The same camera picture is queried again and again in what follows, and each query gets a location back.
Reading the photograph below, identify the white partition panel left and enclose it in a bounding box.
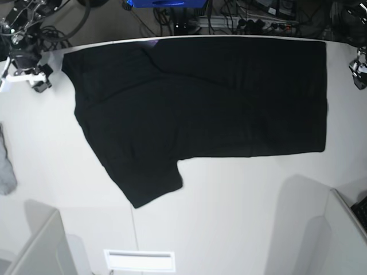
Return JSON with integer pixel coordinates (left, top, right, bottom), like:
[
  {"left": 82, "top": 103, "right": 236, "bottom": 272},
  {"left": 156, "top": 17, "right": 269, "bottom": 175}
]
[{"left": 5, "top": 209, "right": 78, "bottom": 274}]

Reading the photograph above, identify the black keyboard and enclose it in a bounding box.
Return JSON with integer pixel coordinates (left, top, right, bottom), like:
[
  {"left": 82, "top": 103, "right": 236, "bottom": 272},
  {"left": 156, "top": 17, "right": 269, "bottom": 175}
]
[{"left": 351, "top": 197, "right": 367, "bottom": 231}]

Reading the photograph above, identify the black T-shirt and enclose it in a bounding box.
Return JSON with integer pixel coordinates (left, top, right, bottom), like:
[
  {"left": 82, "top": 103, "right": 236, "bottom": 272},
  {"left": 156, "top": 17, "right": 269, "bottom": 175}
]
[{"left": 62, "top": 37, "right": 328, "bottom": 208}]

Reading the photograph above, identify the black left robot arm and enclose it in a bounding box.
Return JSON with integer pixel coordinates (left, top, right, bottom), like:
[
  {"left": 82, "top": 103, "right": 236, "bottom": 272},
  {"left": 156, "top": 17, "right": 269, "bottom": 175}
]
[{"left": 348, "top": 1, "right": 366, "bottom": 90}]

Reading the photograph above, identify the white partition panel right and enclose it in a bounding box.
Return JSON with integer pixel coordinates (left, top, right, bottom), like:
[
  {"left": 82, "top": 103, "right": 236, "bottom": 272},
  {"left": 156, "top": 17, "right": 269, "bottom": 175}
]
[{"left": 321, "top": 189, "right": 366, "bottom": 275}]

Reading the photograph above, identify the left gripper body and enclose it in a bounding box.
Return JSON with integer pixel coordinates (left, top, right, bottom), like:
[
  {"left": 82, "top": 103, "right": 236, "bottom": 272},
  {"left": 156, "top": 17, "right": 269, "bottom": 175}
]
[{"left": 349, "top": 48, "right": 366, "bottom": 74}]

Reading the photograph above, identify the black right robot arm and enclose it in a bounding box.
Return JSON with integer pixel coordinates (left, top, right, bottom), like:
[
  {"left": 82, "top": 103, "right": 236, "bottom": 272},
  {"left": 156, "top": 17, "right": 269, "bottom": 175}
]
[{"left": 1, "top": 1, "right": 62, "bottom": 93}]

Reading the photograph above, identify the coiled black cable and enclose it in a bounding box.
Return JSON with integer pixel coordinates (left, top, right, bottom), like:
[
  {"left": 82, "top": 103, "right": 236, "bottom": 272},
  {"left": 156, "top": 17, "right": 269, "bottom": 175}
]
[{"left": 37, "top": 25, "right": 72, "bottom": 52}]

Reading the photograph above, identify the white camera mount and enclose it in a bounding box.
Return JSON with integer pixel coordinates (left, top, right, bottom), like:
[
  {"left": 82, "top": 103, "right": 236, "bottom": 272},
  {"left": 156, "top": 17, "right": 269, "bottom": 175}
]
[{"left": 1, "top": 57, "right": 47, "bottom": 92}]

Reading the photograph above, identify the blue box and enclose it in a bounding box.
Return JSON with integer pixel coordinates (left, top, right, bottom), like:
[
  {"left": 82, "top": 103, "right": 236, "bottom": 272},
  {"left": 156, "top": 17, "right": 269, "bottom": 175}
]
[{"left": 127, "top": 0, "right": 206, "bottom": 8}]

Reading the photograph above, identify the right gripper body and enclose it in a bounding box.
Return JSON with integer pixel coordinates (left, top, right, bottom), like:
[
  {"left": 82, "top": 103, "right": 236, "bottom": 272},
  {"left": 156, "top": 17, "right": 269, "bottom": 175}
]
[{"left": 10, "top": 45, "right": 42, "bottom": 70}]

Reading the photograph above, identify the white partition panel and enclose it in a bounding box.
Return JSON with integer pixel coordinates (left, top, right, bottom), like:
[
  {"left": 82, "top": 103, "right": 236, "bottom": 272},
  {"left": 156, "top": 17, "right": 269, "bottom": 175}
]
[
  {"left": 321, "top": 189, "right": 366, "bottom": 275},
  {"left": 5, "top": 209, "right": 78, "bottom": 274}
]

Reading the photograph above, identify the grey cloth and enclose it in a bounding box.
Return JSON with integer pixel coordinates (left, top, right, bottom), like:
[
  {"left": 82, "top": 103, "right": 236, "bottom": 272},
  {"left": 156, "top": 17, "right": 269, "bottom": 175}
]
[{"left": 0, "top": 124, "right": 18, "bottom": 196}]

